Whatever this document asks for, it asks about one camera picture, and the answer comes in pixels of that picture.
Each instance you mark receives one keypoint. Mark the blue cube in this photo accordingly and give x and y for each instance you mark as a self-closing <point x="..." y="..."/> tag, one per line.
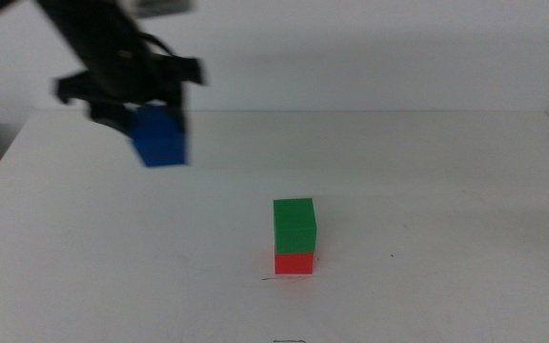
<point x="160" y="138"/>

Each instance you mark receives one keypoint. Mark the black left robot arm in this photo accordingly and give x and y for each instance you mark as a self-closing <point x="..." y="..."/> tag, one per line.
<point x="84" y="24"/>

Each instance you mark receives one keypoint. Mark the red cube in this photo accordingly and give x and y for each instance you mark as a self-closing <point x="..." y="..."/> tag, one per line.
<point x="293" y="263"/>

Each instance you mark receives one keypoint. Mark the green cube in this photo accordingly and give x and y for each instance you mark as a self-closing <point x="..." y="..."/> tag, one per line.
<point x="294" y="224"/>

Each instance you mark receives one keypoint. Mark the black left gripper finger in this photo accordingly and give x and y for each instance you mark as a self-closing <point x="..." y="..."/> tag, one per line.
<point x="177" y="107"/>
<point x="110" y="116"/>

